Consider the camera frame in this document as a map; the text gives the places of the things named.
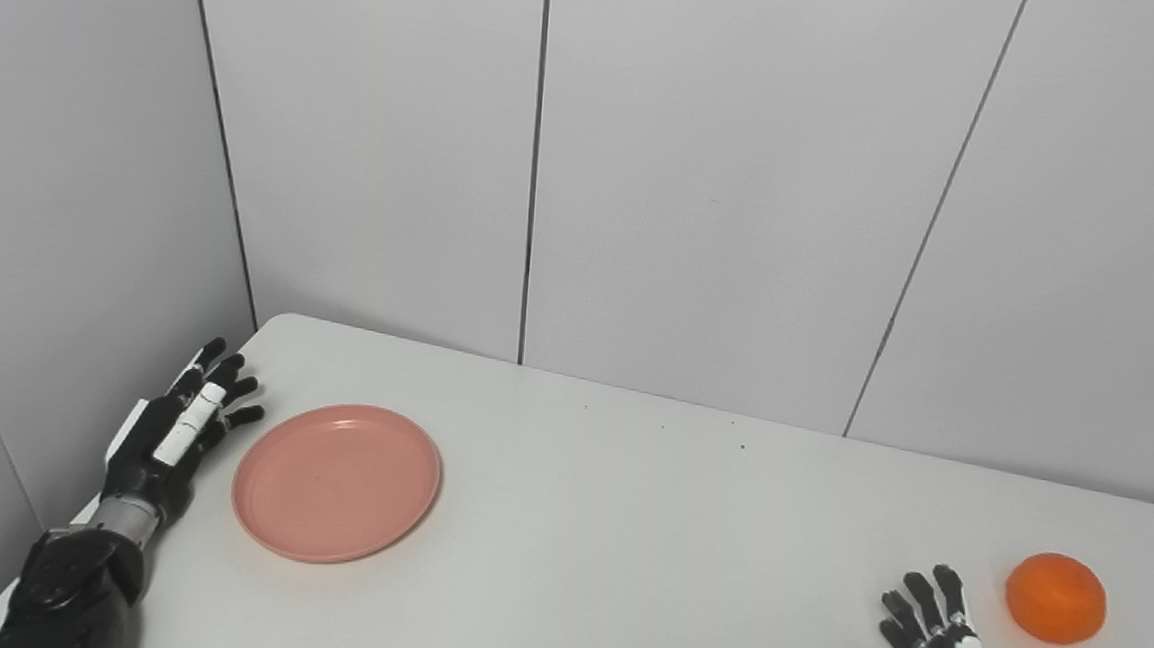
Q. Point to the orange fruit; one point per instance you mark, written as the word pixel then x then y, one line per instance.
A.
pixel 1056 599

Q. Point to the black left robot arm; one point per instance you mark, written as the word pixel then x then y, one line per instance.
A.
pixel 70 594

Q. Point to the pink round plate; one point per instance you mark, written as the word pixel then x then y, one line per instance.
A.
pixel 337 485

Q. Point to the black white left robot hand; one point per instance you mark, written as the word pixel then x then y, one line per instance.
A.
pixel 159 449

